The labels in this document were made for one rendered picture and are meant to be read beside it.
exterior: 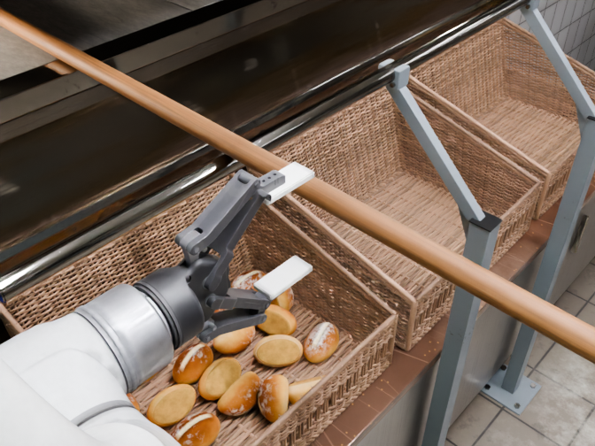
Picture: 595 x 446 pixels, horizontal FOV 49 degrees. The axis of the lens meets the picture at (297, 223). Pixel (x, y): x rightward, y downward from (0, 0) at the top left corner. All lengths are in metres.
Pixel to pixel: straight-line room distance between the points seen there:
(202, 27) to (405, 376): 0.80
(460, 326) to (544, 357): 0.98
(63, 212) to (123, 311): 0.64
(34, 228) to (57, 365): 0.66
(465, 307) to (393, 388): 0.22
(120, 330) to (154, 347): 0.03
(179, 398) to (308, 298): 0.37
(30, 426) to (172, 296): 0.26
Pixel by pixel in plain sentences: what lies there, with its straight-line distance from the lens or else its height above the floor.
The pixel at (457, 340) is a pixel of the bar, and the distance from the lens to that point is 1.35.
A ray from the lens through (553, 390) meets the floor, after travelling 2.21.
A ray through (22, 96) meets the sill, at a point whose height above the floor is 1.17.
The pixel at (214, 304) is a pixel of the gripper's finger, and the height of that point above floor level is 1.18.
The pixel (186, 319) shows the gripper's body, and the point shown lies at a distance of 0.62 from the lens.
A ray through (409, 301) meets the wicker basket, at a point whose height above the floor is 0.73.
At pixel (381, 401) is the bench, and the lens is 1.34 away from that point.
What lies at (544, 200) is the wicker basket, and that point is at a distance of 1.81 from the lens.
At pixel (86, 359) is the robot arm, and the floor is 1.24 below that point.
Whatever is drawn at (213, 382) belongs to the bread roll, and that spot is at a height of 0.64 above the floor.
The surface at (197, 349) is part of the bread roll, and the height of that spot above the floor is 0.64.
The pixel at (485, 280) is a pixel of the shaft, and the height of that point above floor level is 1.20.
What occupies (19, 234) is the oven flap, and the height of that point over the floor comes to 0.95.
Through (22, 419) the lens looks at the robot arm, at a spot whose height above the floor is 1.37.
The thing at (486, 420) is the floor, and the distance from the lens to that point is 2.08.
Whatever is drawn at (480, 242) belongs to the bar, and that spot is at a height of 0.92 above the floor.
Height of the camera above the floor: 1.66
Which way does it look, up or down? 39 degrees down
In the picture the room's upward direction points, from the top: straight up
